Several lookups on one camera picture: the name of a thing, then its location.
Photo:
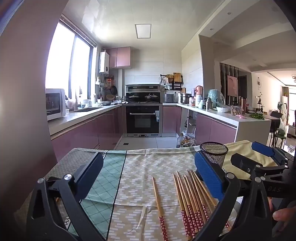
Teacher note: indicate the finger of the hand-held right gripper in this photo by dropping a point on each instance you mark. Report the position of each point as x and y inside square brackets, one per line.
[240, 162]
[261, 148]

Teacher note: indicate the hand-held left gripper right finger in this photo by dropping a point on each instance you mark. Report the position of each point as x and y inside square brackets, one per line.
[208, 176]

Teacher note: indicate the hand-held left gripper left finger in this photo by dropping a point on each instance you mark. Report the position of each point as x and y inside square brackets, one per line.
[91, 176]

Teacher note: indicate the black mesh utensil holder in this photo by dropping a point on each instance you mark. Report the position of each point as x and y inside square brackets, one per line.
[214, 153]

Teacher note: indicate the bunch of wooden chopsticks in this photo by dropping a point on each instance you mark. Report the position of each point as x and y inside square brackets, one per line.
[185, 197]

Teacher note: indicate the person's right hand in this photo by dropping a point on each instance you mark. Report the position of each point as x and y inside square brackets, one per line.
[283, 214]

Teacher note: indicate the plain yellow table cloth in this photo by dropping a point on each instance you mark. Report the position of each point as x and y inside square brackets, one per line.
[238, 148]

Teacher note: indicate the white counter peninsula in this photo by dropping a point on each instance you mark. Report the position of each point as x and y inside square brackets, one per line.
[254, 132]

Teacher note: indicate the white plastic bag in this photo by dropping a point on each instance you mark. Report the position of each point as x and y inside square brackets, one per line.
[282, 129]

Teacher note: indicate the black dining chair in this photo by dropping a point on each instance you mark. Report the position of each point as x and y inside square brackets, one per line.
[276, 120]

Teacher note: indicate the green leafy vegetables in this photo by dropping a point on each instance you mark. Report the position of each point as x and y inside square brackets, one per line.
[256, 116]

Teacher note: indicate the long pink base cabinets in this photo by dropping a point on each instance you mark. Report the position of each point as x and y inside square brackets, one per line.
[81, 136]

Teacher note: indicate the plastic bottles on floor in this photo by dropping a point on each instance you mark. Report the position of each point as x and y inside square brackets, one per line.
[185, 141]

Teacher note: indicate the clear plastic container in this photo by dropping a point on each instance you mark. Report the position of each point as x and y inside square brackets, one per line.
[237, 111]

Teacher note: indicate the brown insulated tumbler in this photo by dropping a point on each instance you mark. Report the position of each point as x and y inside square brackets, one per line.
[243, 103]

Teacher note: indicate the white bowl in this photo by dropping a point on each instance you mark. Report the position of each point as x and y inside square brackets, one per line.
[222, 109]

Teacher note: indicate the patterned beige green tablecloth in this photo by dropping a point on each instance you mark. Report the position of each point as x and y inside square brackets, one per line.
[148, 166]

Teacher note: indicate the steel thermos flask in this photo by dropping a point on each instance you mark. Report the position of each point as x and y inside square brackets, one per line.
[209, 103]

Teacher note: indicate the narrow pink base cabinets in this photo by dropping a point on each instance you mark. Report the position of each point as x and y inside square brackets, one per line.
[170, 120]

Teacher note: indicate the green appliance under plastic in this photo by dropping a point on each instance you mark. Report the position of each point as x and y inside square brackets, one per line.
[216, 97]

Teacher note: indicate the steel sink faucet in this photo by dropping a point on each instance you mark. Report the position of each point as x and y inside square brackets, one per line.
[76, 102]

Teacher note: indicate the black built-in oven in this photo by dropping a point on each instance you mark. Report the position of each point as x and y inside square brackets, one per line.
[143, 120]

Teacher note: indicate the white microwave oven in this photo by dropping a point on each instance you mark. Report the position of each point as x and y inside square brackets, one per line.
[55, 104]

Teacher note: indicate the steel stock pot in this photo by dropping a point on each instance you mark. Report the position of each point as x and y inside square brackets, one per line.
[185, 98]

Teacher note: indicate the black cooking pot with lid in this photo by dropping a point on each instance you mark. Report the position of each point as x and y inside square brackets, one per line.
[151, 97]
[133, 98]

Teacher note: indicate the hanging frying pan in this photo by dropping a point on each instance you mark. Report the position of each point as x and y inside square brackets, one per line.
[114, 90]

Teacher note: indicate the black steel range hood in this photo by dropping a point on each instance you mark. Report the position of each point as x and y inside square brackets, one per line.
[143, 88]

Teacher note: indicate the wooden cutting board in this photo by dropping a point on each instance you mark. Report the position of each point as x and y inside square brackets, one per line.
[177, 77]

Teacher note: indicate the kitchen window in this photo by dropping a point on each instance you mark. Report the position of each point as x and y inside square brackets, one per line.
[60, 60]

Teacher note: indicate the rectangular ceiling light panel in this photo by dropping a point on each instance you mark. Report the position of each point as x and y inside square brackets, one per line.
[143, 31]

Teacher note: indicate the wall clock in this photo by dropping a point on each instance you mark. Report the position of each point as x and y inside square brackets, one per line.
[258, 81]

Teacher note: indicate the framed wall picture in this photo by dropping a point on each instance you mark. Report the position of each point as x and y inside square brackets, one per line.
[232, 85]

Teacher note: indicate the black wall rack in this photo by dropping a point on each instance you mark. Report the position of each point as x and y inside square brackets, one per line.
[177, 86]

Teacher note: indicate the white wall water heater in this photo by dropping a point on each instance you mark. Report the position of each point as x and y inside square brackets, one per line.
[104, 62]

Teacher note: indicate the pink wall cabinet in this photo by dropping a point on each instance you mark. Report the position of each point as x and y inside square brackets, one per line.
[120, 58]

